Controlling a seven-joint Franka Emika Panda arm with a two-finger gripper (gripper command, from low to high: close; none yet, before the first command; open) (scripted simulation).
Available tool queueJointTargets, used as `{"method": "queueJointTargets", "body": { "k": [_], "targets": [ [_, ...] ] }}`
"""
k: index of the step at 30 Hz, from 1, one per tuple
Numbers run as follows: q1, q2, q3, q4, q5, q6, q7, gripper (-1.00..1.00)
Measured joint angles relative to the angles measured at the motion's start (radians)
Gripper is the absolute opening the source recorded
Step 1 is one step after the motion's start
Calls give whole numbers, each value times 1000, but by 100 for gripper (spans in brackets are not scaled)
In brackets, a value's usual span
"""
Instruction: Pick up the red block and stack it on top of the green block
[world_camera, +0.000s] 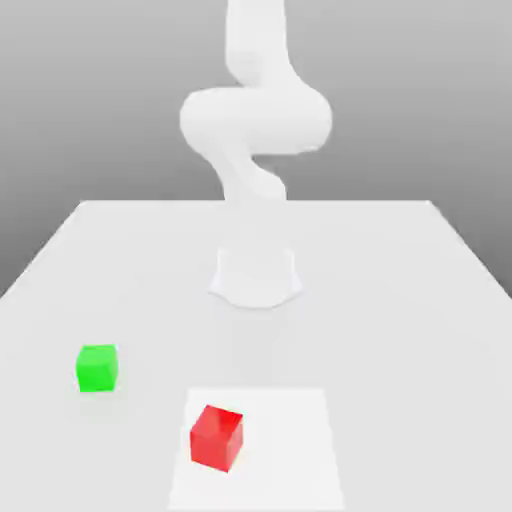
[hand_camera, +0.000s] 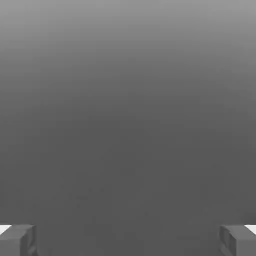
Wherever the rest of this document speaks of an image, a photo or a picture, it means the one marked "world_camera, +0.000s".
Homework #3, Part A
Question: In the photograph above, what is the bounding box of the small red cube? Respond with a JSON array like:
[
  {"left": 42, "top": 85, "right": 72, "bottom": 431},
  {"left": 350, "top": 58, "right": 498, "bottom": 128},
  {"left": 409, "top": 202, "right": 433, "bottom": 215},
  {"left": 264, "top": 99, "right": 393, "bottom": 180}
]
[{"left": 189, "top": 404, "right": 245, "bottom": 474}]

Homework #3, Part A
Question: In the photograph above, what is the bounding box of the small green cube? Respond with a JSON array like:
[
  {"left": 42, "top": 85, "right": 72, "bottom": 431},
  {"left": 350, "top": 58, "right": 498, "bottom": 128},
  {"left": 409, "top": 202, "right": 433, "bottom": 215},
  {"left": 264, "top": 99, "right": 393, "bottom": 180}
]
[{"left": 75, "top": 343, "right": 120, "bottom": 394}]

